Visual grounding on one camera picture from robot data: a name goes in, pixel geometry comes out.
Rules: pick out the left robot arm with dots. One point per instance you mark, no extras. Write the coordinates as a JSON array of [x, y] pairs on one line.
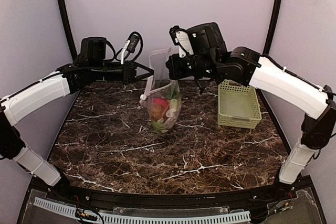
[[89, 66]]

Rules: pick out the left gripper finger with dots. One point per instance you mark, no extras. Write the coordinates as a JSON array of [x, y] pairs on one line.
[[148, 69], [142, 76]]

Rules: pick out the right black corner post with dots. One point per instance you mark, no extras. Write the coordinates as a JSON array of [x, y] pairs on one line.
[[272, 26]]

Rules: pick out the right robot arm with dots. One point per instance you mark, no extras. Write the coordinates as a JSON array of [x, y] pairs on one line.
[[203, 54]]

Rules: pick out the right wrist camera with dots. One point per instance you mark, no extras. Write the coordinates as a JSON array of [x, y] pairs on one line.
[[180, 38]]

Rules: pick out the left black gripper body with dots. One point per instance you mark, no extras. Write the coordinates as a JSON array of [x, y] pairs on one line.
[[129, 72]]

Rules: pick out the green plastic basket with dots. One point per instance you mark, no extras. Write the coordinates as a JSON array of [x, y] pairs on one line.
[[238, 105]]

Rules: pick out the brown potato toy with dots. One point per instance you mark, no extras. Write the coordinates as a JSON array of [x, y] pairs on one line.
[[156, 111]]

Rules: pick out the white garlic toy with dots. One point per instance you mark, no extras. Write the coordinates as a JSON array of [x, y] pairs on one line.
[[169, 118]]

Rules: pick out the green apple toy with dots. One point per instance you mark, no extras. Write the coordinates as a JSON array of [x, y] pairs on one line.
[[159, 127]]

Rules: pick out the clear zip top bag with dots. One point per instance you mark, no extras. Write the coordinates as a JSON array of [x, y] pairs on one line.
[[159, 85]]

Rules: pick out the black front table rail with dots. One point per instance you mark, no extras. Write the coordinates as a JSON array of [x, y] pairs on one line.
[[255, 199]]

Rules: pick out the red pepper toy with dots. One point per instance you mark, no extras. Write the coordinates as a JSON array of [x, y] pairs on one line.
[[162, 102]]

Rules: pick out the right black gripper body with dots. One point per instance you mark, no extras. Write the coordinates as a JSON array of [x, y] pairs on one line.
[[172, 66]]

